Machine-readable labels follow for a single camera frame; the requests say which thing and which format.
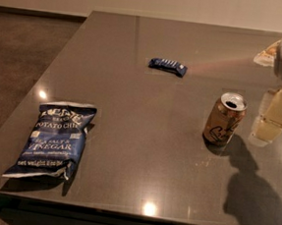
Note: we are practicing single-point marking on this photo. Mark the white orange snack wrapper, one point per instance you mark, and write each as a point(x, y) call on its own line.
point(268, 56)

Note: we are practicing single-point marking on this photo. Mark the gold soda can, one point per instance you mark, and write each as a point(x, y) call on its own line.
point(226, 115)

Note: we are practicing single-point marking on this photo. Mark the blue potato chip bag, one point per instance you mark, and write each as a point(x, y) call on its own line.
point(56, 143)

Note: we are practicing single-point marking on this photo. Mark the small blue snack wrapper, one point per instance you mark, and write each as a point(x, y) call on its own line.
point(170, 66)

